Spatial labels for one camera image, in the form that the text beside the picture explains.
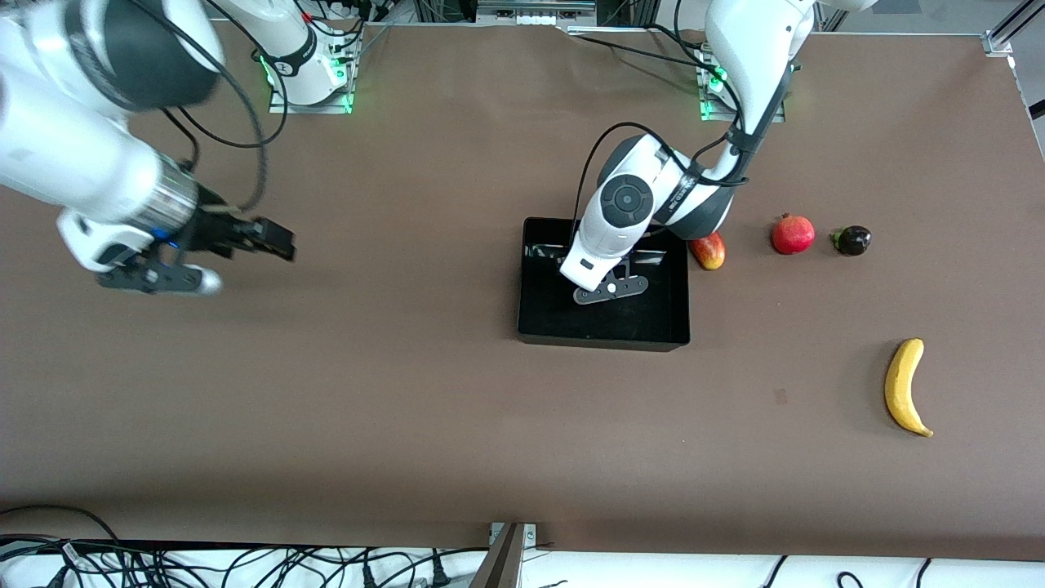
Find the black looping right arm cable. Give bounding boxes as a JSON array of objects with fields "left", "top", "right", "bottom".
[{"left": 162, "top": 33, "right": 288, "bottom": 170}]

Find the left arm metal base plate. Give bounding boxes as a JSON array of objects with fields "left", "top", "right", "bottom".
[{"left": 696, "top": 41, "right": 787, "bottom": 123}]

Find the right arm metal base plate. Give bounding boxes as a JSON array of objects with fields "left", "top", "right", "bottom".
[{"left": 268, "top": 31, "right": 355, "bottom": 115}]

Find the short black table cable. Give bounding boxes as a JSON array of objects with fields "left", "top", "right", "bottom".
[{"left": 645, "top": 23, "right": 719, "bottom": 51}]

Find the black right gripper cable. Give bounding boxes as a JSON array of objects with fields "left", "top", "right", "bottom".
[{"left": 122, "top": 0, "right": 269, "bottom": 212}]

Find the red pomegranate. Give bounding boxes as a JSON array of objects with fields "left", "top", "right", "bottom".
[{"left": 772, "top": 213, "right": 816, "bottom": 256}]

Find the red yellow mango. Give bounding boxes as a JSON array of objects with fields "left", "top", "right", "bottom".
[{"left": 690, "top": 231, "right": 727, "bottom": 271}]

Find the white bench surface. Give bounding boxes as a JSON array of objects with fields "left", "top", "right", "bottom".
[{"left": 0, "top": 541, "right": 1045, "bottom": 588}]

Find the black rectangular box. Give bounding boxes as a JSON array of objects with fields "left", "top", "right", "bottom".
[{"left": 517, "top": 216, "right": 691, "bottom": 353}]

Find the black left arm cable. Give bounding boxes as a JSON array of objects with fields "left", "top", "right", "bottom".
[{"left": 581, "top": 61, "right": 799, "bottom": 246}]

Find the long black table cable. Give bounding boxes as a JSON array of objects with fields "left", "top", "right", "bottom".
[{"left": 569, "top": 31, "right": 711, "bottom": 74}]

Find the white power strip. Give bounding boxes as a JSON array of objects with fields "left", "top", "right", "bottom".
[{"left": 476, "top": 0, "right": 598, "bottom": 29}]

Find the yellow banana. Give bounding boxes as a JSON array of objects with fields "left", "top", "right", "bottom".
[{"left": 884, "top": 338, "right": 934, "bottom": 439}]

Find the dark purple mangosteen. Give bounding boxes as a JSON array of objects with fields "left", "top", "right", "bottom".
[{"left": 831, "top": 225, "right": 873, "bottom": 257}]

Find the black arcing floor cable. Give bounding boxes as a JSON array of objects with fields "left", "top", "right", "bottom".
[{"left": 0, "top": 505, "right": 122, "bottom": 544}]

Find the grey metal post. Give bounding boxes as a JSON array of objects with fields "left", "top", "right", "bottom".
[{"left": 469, "top": 523, "right": 527, "bottom": 588}]

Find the aluminium frame profile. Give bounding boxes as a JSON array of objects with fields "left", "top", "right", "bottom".
[{"left": 982, "top": 0, "right": 1045, "bottom": 56}]

